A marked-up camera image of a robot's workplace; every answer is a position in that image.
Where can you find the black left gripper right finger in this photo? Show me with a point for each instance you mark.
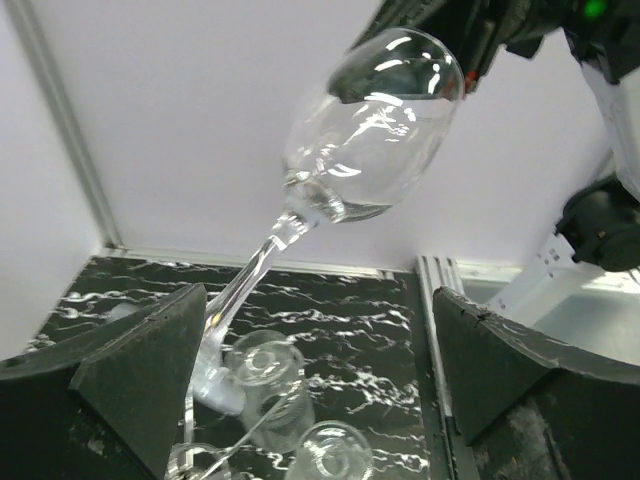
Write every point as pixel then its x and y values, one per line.
pixel 530 406

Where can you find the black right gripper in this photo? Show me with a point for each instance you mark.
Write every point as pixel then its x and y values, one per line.
pixel 425 50

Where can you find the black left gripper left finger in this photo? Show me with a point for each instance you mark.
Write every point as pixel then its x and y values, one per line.
pixel 104 404

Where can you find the clear wine glass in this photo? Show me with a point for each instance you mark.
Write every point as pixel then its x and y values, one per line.
pixel 359 144

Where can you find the patterned glass goblet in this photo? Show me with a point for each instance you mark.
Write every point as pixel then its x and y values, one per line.
pixel 278 408

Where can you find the frosted short goblet front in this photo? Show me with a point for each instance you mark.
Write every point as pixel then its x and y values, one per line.
pixel 332 450

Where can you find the clear patterned short goblet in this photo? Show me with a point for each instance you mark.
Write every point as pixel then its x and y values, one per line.
pixel 197 461

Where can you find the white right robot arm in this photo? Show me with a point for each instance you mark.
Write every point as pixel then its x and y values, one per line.
pixel 547 147

